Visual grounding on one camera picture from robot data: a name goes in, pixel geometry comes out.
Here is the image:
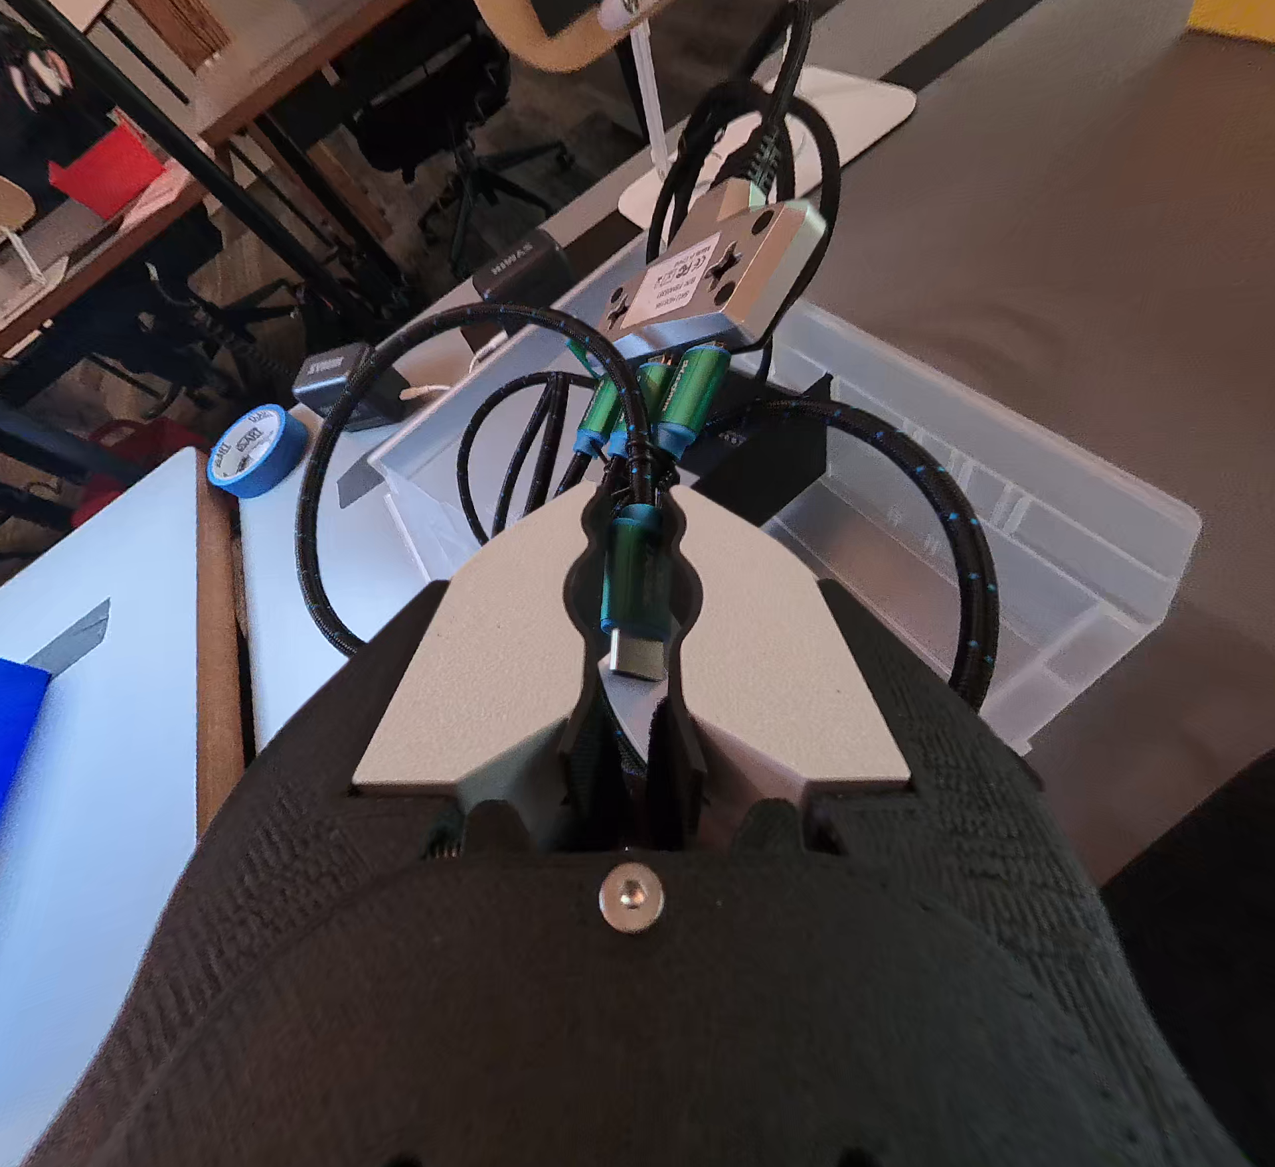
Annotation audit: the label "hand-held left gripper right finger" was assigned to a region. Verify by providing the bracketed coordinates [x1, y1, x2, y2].
[649, 488, 912, 849]

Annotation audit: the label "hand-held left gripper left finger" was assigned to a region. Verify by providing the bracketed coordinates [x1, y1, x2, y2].
[351, 492, 621, 849]

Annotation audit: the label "braided HDMI cable green plugs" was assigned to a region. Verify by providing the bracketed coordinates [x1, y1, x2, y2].
[293, 305, 673, 658]
[456, 345, 624, 546]
[596, 339, 1000, 714]

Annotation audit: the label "clear plastic bin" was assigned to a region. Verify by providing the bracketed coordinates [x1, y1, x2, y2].
[368, 290, 1202, 754]

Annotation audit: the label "silver HDMI switch box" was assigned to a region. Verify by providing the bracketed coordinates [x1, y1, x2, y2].
[600, 186, 827, 361]

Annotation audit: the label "black mesh cable silver plug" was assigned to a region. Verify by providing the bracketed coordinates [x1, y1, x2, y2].
[645, 0, 846, 266]

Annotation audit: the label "blue tape roll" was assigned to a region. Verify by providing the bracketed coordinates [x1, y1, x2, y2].
[206, 402, 310, 499]

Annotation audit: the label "black power adapter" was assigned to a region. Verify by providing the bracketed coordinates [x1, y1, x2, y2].
[292, 339, 401, 433]
[472, 226, 576, 309]

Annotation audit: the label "blue sheet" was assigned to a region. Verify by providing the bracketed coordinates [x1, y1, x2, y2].
[0, 657, 53, 815]

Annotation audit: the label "black office chair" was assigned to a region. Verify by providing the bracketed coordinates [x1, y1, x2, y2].
[348, 21, 570, 274]

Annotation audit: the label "black tripod pole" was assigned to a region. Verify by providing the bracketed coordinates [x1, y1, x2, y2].
[0, 0, 399, 311]

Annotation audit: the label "red box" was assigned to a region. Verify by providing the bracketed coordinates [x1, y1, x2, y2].
[49, 116, 164, 216]

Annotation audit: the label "wooden workbench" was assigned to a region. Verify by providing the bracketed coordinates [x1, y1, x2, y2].
[0, 0, 454, 355]

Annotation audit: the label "braided green-plug HDMI cables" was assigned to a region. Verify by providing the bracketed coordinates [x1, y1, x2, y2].
[692, 372, 833, 531]

